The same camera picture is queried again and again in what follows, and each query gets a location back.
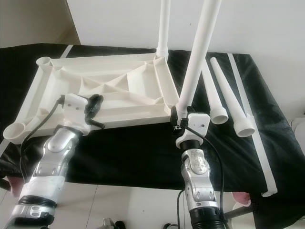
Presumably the white plastic table top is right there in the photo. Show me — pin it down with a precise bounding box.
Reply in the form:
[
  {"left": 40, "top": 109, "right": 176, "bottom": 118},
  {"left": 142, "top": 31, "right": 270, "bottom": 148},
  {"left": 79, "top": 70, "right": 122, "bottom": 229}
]
[{"left": 2, "top": 52, "right": 179, "bottom": 144}]

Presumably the white plastic table leg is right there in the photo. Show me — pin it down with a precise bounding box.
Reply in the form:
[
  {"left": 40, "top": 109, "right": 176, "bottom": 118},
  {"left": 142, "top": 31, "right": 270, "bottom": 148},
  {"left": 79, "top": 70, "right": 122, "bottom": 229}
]
[
  {"left": 176, "top": 0, "right": 222, "bottom": 117},
  {"left": 200, "top": 60, "right": 229, "bottom": 125},
  {"left": 156, "top": 0, "right": 171, "bottom": 59},
  {"left": 211, "top": 57, "right": 257, "bottom": 138}
]

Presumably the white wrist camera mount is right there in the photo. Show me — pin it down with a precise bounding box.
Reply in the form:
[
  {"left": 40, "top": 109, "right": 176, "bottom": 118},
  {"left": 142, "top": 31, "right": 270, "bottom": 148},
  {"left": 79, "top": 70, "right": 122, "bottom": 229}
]
[
  {"left": 175, "top": 113, "right": 211, "bottom": 148},
  {"left": 64, "top": 93, "right": 91, "bottom": 137}
]

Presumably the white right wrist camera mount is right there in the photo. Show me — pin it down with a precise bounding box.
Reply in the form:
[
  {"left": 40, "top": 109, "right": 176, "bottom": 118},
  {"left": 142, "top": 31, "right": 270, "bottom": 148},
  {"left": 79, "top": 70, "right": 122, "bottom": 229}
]
[{"left": 175, "top": 113, "right": 211, "bottom": 148}]

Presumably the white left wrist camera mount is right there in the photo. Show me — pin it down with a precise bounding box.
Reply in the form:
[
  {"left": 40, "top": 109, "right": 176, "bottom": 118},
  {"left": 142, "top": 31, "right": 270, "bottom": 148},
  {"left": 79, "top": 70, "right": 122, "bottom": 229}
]
[{"left": 64, "top": 93, "right": 91, "bottom": 137}]

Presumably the white standing fan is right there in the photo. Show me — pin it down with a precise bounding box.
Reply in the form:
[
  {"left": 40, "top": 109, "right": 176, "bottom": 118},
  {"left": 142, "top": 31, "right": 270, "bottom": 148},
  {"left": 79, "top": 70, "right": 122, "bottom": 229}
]
[{"left": 291, "top": 117, "right": 305, "bottom": 144}]

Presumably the pink table cover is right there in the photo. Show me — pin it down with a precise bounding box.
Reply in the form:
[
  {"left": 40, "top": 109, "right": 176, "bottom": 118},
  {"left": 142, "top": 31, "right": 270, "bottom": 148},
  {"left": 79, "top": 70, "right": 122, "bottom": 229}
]
[{"left": 234, "top": 191, "right": 253, "bottom": 207}]

